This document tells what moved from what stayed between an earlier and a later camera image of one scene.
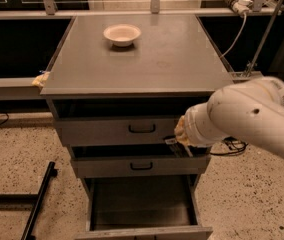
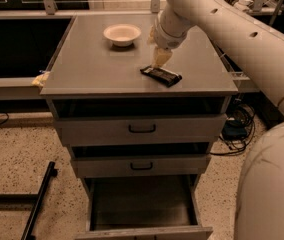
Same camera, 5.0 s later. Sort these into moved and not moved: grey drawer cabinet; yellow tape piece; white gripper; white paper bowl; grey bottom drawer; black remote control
Moved: black remote control; white gripper
Not moved: yellow tape piece; grey drawer cabinet; grey bottom drawer; white paper bowl
